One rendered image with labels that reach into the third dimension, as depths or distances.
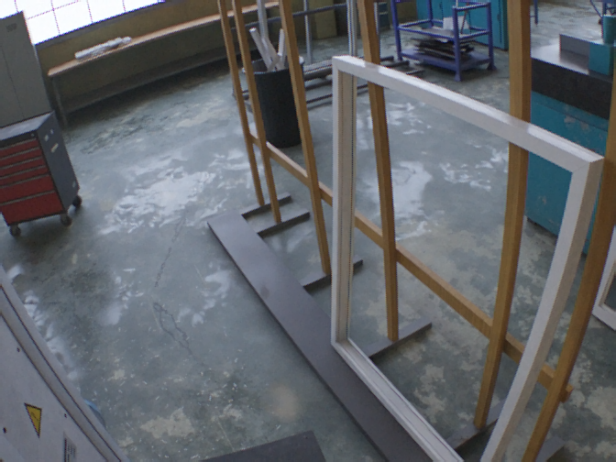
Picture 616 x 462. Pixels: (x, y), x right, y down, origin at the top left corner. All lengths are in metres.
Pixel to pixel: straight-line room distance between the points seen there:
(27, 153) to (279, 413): 3.02
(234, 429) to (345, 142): 1.40
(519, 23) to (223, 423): 2.10
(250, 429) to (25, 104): 6.54
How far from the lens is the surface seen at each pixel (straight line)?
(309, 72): 6.40
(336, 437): 2.33
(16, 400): 0.74
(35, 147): 4.35
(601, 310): 2.89
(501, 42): 7.84
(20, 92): 8.00
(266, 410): 2.48
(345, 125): 2.00
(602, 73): 2.85
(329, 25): 9.19
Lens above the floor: 1.97
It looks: 32 degrees down
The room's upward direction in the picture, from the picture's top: 10 degrees counter-clockwise
